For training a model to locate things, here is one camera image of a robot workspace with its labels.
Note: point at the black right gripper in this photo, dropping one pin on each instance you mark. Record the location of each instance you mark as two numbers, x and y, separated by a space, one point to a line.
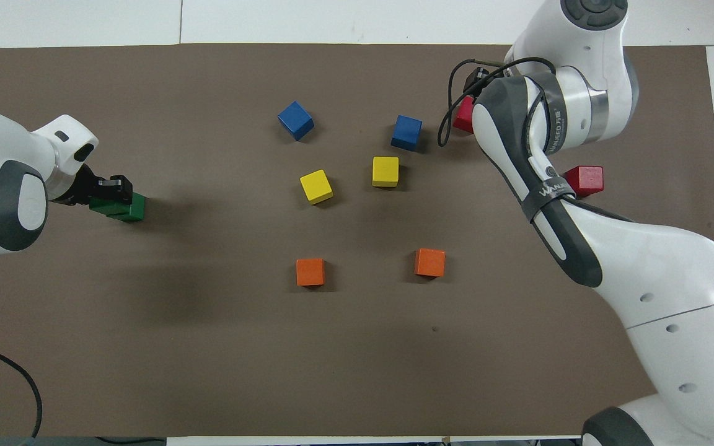
476 80

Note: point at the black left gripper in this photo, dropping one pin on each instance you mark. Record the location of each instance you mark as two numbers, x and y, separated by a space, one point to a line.
81 186

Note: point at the green wooden block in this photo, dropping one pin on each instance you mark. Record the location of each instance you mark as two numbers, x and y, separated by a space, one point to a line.
101 207
138 209

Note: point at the red wooden block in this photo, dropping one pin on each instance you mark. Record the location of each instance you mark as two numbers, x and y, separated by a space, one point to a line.
585 179
463 118

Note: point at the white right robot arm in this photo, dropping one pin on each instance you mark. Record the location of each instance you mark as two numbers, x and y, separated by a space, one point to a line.
673 279

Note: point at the blue wooden block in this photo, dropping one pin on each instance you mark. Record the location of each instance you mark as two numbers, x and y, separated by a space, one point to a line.
406 131
295 120

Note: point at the yellow wooden block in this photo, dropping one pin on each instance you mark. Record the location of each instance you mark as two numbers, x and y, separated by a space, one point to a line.
316 186
385 170

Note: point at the orange wooden block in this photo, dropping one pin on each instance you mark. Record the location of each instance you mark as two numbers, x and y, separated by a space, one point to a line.
429 262
310 271

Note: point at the brown table mat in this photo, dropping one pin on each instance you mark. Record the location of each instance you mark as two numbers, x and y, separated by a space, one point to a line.
208 371

